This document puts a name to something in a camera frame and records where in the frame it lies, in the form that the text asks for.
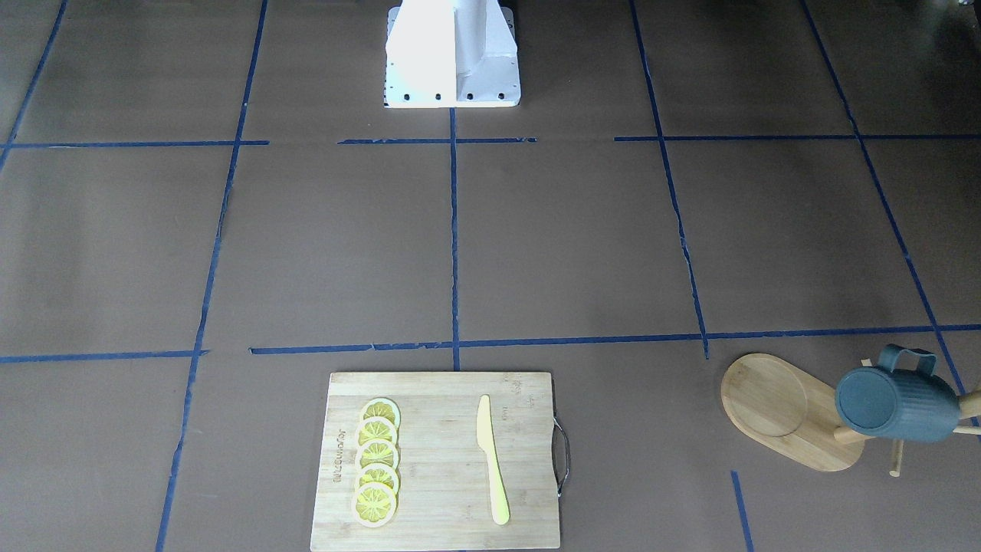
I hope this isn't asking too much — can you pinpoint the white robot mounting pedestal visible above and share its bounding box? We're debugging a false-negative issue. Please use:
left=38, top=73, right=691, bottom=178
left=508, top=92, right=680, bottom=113
left=383, top=1, right=522, bottom=109

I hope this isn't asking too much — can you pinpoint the wooden cup storage rack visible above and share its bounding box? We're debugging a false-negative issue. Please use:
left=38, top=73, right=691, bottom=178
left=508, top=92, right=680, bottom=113
left=720, top=353, right=979, bottom=478

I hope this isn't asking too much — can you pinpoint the wooden cutting board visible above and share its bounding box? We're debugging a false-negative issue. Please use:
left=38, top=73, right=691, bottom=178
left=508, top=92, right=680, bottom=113
left=310, top=371, right=561, bottom=551

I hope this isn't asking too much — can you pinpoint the yellow plastic knife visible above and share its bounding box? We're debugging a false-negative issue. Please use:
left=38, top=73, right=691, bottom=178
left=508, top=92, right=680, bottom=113
left=476, top=394, right=510, bottom=525

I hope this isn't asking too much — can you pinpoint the blue ribbed cup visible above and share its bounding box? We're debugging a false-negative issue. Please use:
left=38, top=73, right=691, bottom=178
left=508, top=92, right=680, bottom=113
left=835, top=343, right=960, bottom=442

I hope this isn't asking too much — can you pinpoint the lemon slice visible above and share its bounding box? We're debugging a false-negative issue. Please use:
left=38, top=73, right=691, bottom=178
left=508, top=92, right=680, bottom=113
left=355, top=438, right=400, bottom=469
left=353, top=482, right=399, bottom=528
left=355, top=462, right=402, bottom=494
left=356, top=416, right=399, bottom=446
left=360, top=397, right=402, bottom=429

